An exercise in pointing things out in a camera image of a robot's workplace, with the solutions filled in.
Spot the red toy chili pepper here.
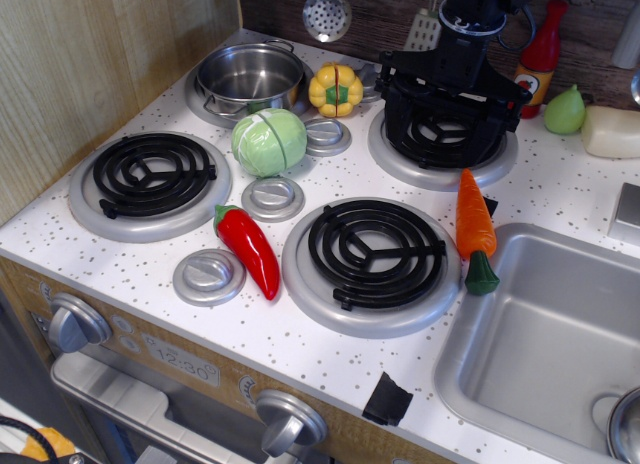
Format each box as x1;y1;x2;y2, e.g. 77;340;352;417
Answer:
214;205;281;301

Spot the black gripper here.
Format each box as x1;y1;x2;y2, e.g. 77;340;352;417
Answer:
376;21;531;169

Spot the black tape piece by carrot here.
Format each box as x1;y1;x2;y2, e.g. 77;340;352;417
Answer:
483;196;498;217

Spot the silver faucet pipe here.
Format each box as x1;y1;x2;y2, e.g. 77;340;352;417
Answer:
611;3;639;69

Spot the front right stove burner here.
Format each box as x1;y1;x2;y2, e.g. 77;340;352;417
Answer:
282;198;461;339

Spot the silver stovetop knob front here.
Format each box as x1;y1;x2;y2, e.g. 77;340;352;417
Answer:
172;249;246;307

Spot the front left stove burner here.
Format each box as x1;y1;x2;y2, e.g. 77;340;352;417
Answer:
69;132;232;243

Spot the hanging steel strainer ladle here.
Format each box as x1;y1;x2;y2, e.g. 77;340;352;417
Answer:
302;0;352;43

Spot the left oven dial knob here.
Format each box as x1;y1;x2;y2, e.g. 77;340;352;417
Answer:
48;292;113;353

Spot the green toy pear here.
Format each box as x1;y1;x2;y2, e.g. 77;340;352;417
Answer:
544;84;586;135

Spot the silver stovetop knob middle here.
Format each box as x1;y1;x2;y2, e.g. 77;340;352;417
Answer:
241;176;305;222

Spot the yellow toy bell pepper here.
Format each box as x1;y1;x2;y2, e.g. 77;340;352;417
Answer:
308;62;364;118

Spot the hanging toy spatula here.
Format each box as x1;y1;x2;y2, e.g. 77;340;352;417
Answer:
403;8;441;52

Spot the green toy cabbage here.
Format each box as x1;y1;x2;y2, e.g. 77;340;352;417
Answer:
231;108;307;178

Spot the grey toy sink basin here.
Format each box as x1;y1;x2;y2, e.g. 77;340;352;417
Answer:
434;223;639;463

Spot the white toy block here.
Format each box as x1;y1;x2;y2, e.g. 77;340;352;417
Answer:
581;106;639;159

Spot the steel bowl in sink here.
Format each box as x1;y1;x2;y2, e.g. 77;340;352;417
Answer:
606;388;639;464

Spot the small steel pot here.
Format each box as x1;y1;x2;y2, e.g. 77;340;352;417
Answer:
196;42;305;120

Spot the black cable bottom left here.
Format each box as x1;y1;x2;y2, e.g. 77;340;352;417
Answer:
0;414;61;464

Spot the back right stove burner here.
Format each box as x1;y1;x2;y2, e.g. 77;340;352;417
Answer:
368;110;518;192

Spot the silver oven door handle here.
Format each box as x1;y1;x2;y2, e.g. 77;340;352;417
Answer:
51;353;184;454

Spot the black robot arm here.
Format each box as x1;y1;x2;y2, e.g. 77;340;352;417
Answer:
376;0;532;169

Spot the oven dial knob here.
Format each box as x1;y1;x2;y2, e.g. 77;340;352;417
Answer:
48;292;113;353
256;389;328;458

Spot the silver stovetop knob back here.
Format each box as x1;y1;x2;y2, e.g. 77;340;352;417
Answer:
355;63;381;103

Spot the red toy ketchup bottle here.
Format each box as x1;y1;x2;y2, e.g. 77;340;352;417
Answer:
514;0;569;119

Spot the black tape piece front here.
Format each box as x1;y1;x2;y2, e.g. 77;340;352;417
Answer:
362;372;413;427

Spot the yellow object bottom left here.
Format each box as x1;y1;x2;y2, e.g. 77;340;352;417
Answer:
20;427;76;462

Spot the orange toy carrot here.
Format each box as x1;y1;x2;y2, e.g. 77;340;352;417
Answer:
455;168;500;296

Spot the right oven dial knob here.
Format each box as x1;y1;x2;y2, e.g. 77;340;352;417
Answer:
256;389;328;458

